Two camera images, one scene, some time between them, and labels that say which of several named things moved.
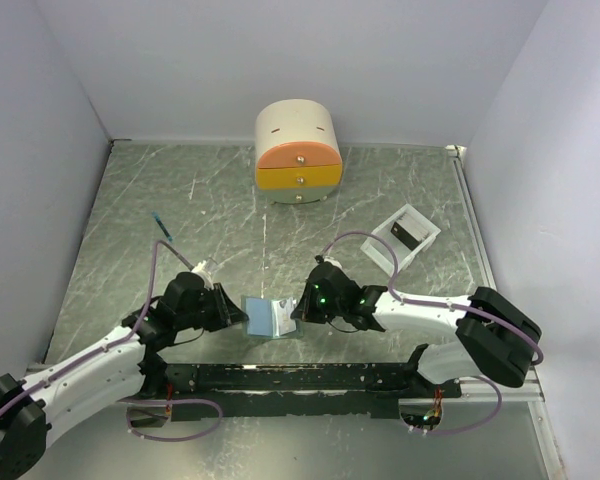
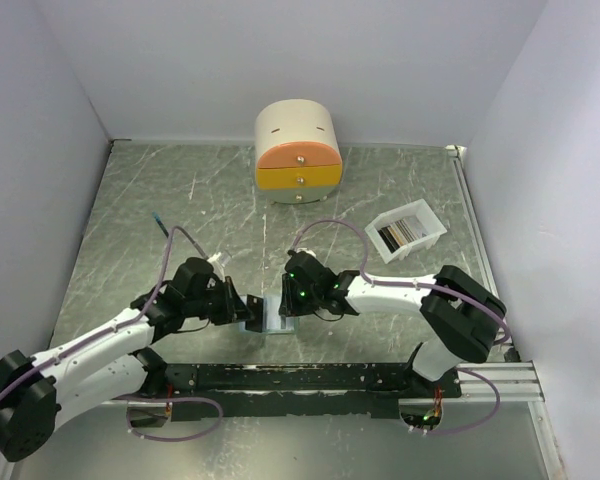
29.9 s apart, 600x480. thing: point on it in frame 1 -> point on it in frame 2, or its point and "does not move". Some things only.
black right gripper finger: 301,311 -> 286,307
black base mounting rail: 205,392 does not move
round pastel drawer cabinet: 298,154 does not move
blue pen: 169,237 does not move
